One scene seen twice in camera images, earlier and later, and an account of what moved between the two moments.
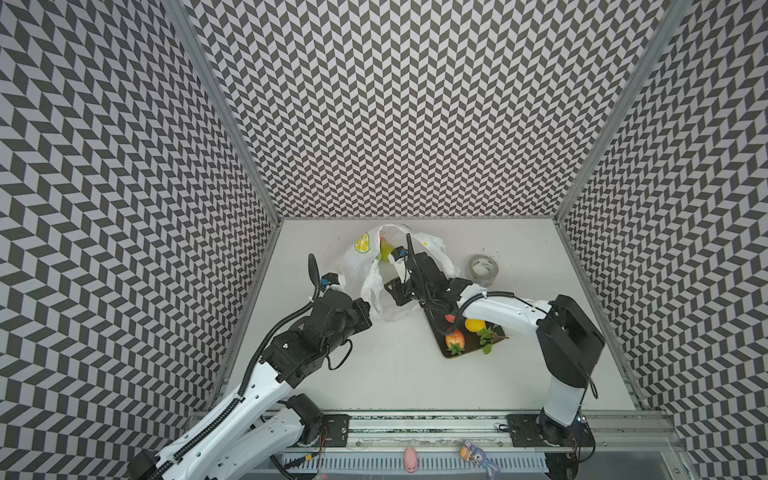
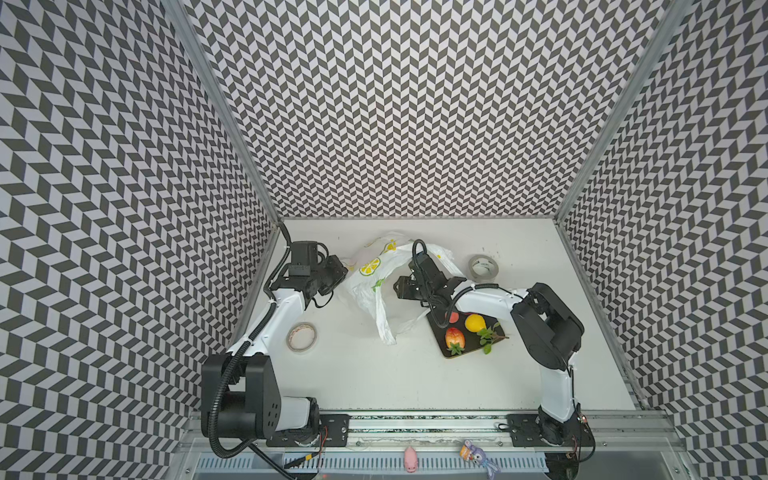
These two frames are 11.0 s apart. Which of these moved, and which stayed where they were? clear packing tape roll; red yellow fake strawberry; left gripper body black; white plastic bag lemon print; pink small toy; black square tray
Moved: white plastic bag lemon print; left gripper body black
Stayed: red yellow fake strawberry; pink small toy; clear packing tape roll; black square tray
